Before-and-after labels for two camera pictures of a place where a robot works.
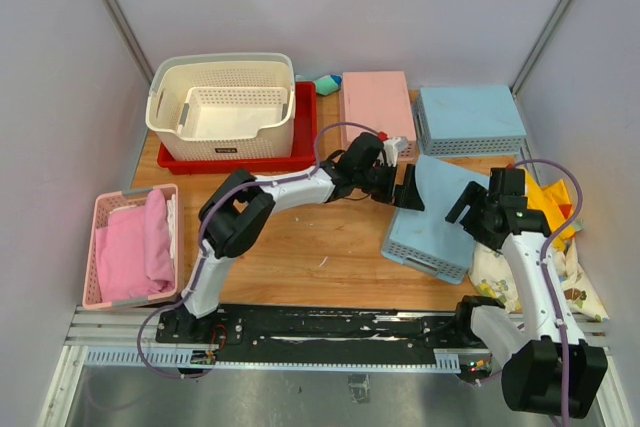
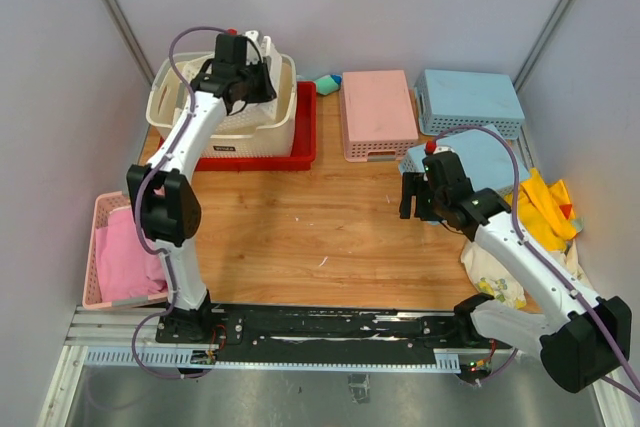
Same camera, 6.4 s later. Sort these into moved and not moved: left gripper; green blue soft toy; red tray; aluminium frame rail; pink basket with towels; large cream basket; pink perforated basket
Moved: left gripper
Not moved: green blue soft toy; pink basket with towels; large cream basket; red tray; pink perforated basket; aluminium frame rail
